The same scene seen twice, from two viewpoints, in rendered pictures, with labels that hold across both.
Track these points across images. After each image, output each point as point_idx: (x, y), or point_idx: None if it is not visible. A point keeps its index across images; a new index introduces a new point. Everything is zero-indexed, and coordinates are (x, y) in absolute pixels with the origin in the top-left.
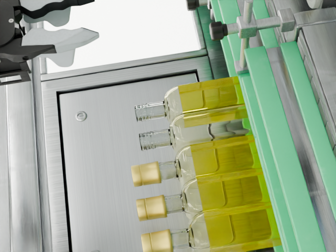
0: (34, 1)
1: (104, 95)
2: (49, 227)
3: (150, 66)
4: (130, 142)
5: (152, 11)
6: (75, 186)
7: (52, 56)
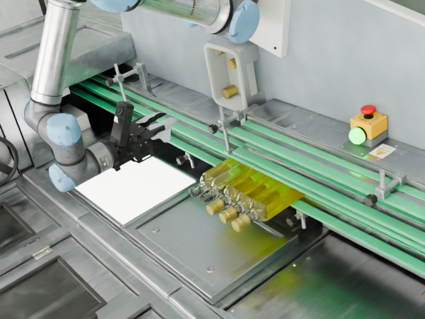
0: (142, 120)
1: (161, 218)
2: (174, 278)
3: (176, 197)
4: (190, 226)
5: (159, 180)
6: (176, 253)
7: (161, 136)
